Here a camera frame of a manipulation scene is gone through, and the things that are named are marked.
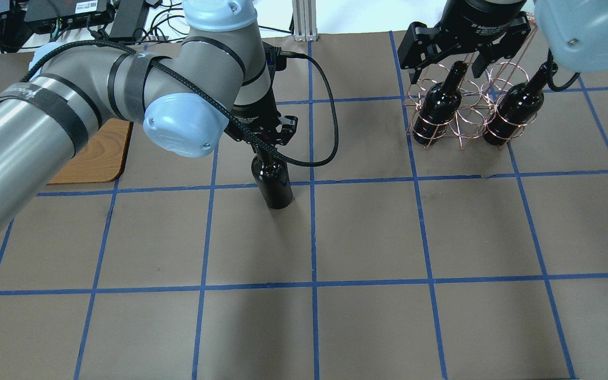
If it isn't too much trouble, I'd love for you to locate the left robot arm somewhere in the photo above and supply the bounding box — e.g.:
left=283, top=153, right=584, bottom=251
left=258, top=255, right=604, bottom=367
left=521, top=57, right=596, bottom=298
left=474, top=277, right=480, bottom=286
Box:
left=0, top=1, right=277, bottom=231

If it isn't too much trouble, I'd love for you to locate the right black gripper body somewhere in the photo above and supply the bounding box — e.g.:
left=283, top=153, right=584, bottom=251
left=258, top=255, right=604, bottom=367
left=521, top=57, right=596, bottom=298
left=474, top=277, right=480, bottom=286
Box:
left=439, top=1, right=526, bottom=53

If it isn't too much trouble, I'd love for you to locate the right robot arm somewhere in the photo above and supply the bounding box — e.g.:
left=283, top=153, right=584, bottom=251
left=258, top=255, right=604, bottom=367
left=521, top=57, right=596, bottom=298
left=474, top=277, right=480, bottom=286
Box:
left=397, top=1, right=608, bottom=91

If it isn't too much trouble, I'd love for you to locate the copper wire bottle basket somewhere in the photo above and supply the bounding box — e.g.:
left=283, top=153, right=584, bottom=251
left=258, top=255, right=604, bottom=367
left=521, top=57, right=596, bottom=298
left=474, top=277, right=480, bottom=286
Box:
left=404, top=12, right=536, bottom=149

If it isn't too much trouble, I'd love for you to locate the aluminium frame post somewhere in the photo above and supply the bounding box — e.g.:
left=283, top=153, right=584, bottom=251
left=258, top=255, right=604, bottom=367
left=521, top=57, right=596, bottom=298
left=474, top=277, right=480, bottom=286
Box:
left=292, top=0, right=319, bottom=42

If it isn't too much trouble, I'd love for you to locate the wooden tray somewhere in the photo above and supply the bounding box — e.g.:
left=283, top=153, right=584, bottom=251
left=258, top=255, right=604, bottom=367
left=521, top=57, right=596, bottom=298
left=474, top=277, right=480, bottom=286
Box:
left=47, top=119, right=134, bottom=186

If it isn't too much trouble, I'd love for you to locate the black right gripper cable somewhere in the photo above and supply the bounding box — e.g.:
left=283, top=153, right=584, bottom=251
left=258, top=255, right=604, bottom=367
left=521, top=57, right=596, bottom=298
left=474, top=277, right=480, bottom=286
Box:
left=547, top=50, right=582, bottom=93

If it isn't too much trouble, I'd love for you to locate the dark wine bottle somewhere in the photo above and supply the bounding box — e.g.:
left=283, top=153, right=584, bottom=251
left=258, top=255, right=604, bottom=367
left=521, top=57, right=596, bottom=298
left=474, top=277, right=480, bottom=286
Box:
left=482, top=62, right=558, bottom=146
left=412, top=61, right=468, bottom=146
left=251, top=148, right=293, bottom=210

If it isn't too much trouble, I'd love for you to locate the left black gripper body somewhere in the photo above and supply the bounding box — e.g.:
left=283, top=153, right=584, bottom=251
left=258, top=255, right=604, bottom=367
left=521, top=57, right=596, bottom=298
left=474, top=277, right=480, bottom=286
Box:
left=231, top=88, right=283, bottom=145

